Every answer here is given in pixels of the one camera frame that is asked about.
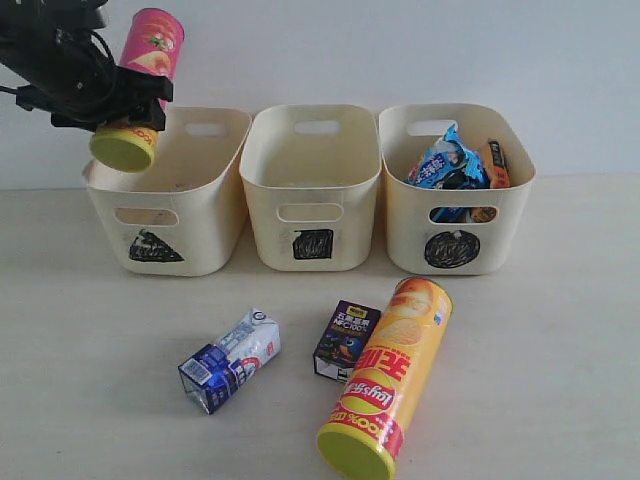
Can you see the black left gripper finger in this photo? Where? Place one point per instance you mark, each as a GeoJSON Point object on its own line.
{"type": "Point", "coordinates": [140, 86]}
{"type": "Point", "coordinates": [149, 114]}

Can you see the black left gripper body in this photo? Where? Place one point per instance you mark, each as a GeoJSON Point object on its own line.
{"type": "Point", "coordinates": [71, 74]}

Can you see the pink Lays chips can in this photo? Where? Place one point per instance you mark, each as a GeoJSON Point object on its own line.
{"type": "Point", "coordinates": [153, 46]}

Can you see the purple juice carton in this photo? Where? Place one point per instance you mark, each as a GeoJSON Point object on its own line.
{"type": "Point", "coordinates": [343, 340]}

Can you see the blue cookie snack bag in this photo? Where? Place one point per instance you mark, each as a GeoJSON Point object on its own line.
{"type": "Point", "coordinates": [448, 165]}

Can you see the orange noodle packet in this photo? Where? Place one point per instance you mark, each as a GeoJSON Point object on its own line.
{"type": "Point", "coordinates": [496, 169]}

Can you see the yellow Lays chips can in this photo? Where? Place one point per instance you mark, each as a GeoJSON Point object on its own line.
{"type": "Point", "coordinates": [366, 429]}

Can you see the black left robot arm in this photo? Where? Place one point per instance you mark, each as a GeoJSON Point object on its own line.
{"type": "Point", "coordinates": [49, 15]}

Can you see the cream bin with triangle mark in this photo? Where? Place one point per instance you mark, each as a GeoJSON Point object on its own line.
{"type": "Point", "coordinates": [184, 215]}

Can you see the cream bin with square mark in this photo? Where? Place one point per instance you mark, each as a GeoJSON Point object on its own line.
{"type": "Point", "coordinates": [310, 175]}

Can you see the blue white milk carton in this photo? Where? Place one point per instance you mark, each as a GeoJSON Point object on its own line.
{"type": "Point", "coordinates": [212, 375]}

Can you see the cream bin with circle mark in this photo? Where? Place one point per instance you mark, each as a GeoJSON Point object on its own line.
{"type": "Point", "coordinates": [449, 232]}

